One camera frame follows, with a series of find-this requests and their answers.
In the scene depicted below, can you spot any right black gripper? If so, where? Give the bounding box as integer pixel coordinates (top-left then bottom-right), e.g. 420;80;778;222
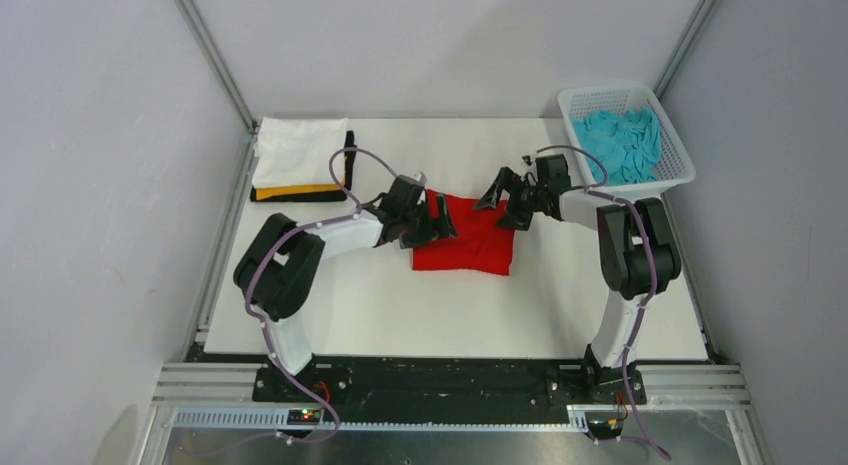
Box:
475;166;549;231

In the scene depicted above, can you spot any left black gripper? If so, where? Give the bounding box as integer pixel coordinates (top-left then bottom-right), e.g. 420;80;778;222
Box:
398;193;456;249

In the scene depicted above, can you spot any red t shirt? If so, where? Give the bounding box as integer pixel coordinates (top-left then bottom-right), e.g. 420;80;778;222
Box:
412;195;515;276

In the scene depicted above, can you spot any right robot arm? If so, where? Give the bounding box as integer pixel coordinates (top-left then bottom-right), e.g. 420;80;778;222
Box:
474;146;682;403

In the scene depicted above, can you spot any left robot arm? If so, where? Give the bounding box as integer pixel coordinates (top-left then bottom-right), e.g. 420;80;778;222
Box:
233;175;459;401

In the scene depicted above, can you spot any blue t shirt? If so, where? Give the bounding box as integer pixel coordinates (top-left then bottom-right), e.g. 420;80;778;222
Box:
571;108;662;186

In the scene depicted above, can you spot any white plastic basket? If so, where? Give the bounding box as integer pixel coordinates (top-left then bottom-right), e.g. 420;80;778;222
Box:
557;83;696;201

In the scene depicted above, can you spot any white folded t shirt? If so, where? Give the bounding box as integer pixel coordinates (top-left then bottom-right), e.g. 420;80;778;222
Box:
252;117;348;188

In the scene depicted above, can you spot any yellow folded t shirt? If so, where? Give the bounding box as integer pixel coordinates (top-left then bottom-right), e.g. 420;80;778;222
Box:
250;184;346;203

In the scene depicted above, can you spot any left controller board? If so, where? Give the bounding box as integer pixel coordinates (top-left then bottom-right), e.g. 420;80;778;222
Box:
286;408;323;427

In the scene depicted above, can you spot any controller board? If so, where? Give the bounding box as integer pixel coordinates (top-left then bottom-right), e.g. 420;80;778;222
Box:
286;408;323;427
586;419;624;444

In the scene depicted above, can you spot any right controller board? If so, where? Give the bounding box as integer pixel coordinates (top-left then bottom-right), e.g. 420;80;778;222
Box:
586;419;624;444

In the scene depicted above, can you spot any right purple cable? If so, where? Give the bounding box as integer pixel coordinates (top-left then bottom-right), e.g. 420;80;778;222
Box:
535;144;674;462

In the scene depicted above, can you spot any purple cable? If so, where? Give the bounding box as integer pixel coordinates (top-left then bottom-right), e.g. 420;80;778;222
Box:
243;145;399;447
535;144;674;462

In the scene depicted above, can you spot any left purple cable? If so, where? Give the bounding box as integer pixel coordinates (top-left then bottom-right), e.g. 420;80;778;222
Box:
243;145;399;447

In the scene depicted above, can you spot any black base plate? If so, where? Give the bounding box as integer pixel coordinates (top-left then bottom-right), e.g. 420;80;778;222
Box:
252;356;647;425

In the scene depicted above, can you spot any aluminium frame rail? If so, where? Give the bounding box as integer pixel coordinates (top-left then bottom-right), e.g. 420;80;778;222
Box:
133;357;770;464

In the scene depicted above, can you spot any right corner aluminium post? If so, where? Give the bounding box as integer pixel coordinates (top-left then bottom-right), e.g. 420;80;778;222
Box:
653;0;722;98

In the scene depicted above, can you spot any corner aluminium post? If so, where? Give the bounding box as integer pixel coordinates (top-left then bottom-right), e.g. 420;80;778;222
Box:
165;0;258;135
653;0;722;98

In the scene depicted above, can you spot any left corner aluminium post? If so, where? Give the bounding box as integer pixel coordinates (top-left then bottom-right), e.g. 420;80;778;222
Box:
165;0;258;135

